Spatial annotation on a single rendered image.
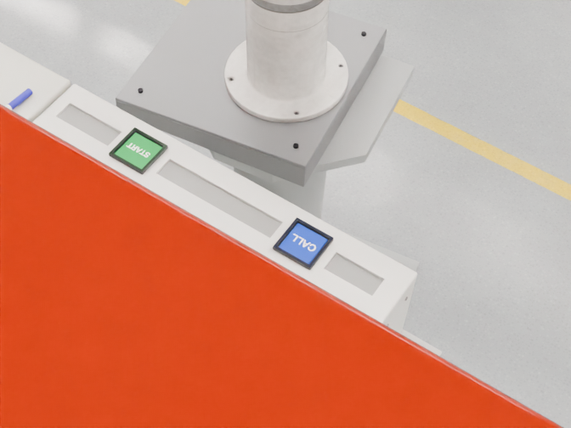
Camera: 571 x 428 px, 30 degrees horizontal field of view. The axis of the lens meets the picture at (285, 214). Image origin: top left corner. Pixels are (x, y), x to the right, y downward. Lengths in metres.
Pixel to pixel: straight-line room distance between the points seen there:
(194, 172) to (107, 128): 0.14
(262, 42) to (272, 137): 0.14
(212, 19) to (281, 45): 0.25
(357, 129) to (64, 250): 1.37
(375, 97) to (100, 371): 1.44
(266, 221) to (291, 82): 0.29
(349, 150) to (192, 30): 0.32
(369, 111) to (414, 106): 1.14
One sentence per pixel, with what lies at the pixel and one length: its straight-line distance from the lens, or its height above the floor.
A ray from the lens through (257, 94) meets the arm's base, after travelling 1.61.
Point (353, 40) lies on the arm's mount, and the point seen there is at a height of 0.87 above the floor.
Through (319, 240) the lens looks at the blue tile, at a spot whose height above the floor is 0.96.
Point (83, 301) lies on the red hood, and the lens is 0.29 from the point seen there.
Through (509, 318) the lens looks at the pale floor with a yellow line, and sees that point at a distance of 2.48.
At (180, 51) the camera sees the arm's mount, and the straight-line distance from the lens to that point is 1.70.
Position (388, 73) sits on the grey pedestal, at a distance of 1.74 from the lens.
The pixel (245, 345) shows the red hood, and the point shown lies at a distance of 0.28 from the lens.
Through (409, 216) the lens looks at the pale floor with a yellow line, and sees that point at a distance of 2.59.
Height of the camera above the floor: 2.06
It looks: 54 degrees down
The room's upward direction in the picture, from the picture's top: 5 degrees clockwise
